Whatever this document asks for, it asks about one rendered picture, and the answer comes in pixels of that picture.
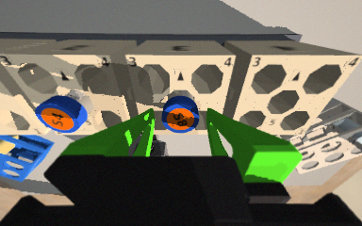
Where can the blue tube rack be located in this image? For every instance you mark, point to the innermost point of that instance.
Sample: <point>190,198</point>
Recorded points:
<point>36,156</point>

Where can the grey flat mat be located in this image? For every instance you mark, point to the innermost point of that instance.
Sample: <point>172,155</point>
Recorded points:
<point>335,24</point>

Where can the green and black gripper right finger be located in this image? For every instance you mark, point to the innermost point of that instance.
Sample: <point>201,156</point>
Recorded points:
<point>260,156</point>

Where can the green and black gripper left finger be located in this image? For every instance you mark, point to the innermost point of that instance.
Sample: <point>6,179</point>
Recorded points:
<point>116,140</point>

